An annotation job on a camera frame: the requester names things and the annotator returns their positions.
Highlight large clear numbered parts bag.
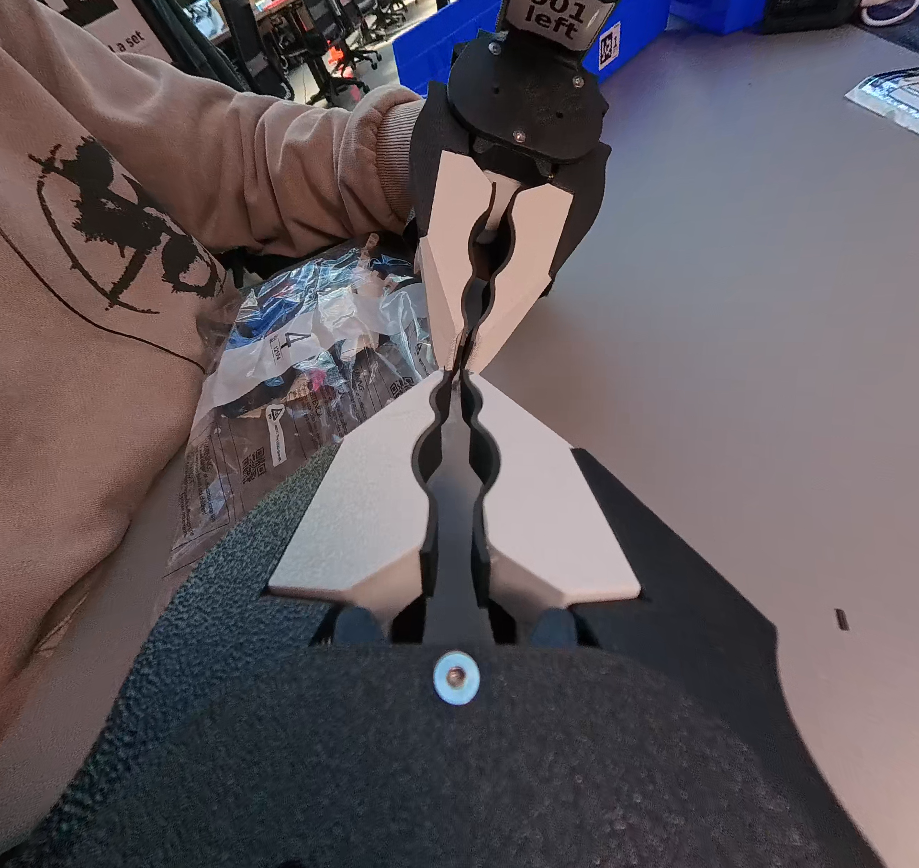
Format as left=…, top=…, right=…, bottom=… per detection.
left=167, top=233, right=460, bottom=582

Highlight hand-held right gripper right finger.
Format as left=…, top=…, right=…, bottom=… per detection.
left=459, top=373, right=641, bottom=643

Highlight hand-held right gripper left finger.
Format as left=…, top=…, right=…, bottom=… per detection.
left=267, top=373, right=460, bottom=643

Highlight group of black office chairs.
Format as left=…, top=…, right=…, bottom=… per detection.
left=144, top=0, right=403, bottom=104

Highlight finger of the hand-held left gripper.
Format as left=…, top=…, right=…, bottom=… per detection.
left=463, top=182, right=575, bottom=375
left=415, top=152, right=498, bottom=370

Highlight person's left forearm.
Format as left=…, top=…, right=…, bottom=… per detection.
left=144, top=86, right=426, bottom=260

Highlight holographic sticker sheet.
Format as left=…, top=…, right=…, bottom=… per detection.
left=843, top=67, right=919, bottom=130

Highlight blue bin with tag label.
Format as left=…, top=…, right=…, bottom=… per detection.
left=393, top=0, right=672, bottom=104

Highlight person's beige sweatshirt torso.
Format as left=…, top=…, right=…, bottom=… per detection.
left=0, top=0, right=245, bottom=740

